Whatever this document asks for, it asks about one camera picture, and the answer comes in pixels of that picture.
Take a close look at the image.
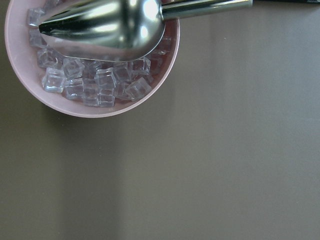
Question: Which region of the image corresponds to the metal ice scoop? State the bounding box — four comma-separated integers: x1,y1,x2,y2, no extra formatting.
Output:
38,0,253,62

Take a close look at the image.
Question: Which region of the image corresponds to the clear ice cube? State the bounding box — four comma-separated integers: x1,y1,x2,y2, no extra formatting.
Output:
94,67,117,89
41,67,67,93
62,58,85,80
124,77,152,101
63,78,84,100

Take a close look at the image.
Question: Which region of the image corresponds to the pink bowl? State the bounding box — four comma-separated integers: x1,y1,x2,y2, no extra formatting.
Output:
4,0,180,118

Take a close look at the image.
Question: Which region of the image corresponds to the black tray with glasses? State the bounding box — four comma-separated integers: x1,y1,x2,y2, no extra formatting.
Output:
260,0,320,5

